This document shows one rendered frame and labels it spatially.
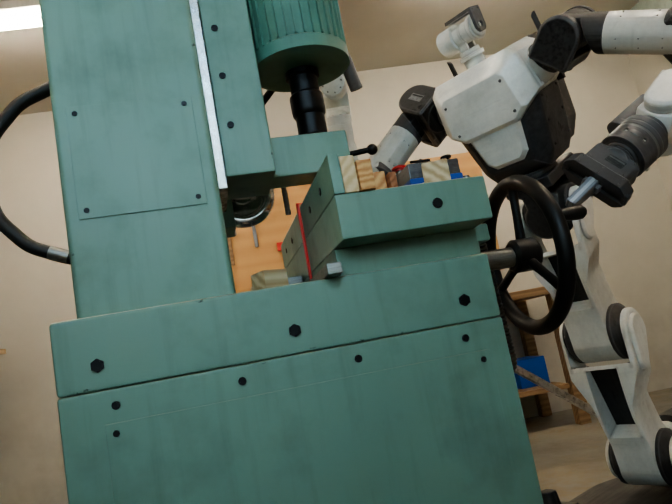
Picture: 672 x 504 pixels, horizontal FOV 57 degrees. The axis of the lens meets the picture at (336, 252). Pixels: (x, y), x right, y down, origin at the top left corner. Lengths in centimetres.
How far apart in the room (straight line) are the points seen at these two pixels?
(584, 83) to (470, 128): 376
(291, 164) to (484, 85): 66
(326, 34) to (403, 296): 48
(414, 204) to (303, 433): 32
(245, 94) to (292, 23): 15
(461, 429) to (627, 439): 101
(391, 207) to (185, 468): 41
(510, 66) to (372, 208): 81
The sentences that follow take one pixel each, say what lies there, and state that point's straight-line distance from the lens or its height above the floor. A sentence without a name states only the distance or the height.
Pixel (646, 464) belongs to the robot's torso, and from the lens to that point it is 183.
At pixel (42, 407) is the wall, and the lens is 453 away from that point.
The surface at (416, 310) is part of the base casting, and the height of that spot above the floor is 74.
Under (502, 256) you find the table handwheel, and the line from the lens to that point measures 112.
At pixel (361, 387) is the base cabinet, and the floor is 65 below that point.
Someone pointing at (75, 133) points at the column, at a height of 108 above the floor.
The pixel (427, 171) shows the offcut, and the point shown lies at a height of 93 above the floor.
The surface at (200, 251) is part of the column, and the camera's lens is 91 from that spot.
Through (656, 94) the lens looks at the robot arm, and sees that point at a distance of 124.
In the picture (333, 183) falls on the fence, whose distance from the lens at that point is 80.
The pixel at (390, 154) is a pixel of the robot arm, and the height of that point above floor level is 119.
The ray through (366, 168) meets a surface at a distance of 81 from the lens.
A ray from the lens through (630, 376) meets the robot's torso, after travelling 172.
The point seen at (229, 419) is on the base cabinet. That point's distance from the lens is 79.
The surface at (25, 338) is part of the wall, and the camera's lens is 457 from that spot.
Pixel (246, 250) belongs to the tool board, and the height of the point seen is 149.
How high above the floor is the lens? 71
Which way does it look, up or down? 9 degrees up
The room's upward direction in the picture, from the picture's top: 11 degrees counter-clockwise
